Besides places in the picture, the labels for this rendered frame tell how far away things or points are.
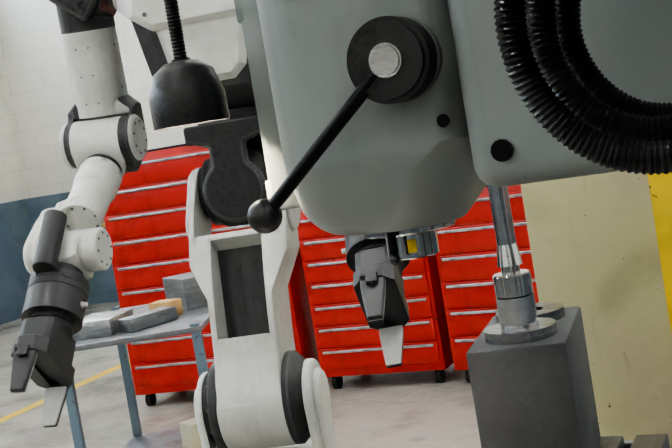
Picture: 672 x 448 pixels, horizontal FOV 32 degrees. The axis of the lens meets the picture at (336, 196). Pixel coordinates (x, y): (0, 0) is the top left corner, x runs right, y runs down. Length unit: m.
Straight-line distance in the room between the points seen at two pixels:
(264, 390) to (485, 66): 0.94
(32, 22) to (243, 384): 10.88
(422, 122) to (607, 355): 1.94
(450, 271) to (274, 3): 4.93
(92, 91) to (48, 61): 10.46
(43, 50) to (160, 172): 6.08
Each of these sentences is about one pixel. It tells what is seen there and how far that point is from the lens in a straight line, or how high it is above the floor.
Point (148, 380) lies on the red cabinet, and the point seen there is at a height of 0.16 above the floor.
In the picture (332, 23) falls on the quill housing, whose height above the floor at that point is 1.50.
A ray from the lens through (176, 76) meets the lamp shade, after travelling 1.07.
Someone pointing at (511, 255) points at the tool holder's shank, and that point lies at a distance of 1.42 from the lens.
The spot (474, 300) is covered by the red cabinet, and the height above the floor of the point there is 0.44.
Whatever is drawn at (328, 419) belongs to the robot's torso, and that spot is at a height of 0.97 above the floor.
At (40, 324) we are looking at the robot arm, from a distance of 1.69.
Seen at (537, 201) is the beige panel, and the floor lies 1.15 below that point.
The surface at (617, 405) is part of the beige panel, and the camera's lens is 2.88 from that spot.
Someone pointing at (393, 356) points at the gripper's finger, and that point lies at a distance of 1.53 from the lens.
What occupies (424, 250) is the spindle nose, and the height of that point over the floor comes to 1.29.
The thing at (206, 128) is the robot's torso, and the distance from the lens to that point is 1.84.
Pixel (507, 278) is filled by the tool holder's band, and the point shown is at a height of 1.19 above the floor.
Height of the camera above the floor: 1.41
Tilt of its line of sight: 3 degrees down
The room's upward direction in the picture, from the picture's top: 9 degrees counter-clockwise
